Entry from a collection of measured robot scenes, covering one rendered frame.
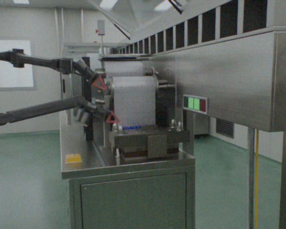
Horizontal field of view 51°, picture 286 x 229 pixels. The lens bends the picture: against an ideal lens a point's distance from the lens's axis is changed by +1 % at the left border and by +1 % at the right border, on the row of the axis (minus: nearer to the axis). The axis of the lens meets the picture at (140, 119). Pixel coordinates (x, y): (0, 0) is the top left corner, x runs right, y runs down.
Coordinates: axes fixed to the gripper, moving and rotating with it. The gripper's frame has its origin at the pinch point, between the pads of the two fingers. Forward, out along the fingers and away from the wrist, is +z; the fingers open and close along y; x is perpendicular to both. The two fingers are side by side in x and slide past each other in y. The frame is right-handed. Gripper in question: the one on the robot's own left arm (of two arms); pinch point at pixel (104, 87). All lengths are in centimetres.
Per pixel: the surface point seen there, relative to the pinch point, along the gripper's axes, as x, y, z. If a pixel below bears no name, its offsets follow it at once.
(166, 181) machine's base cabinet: -15, 32, 49
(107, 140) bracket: -21.8, -1.8, 22.1
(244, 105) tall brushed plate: 25, 76, 27
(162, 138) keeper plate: -0.3, 27.5, 34.1
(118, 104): -1.4, 5.0, 11.2
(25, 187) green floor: -147, -198, 44
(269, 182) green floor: 51, -121, 247
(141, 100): 8.7, 5.0, 19.7
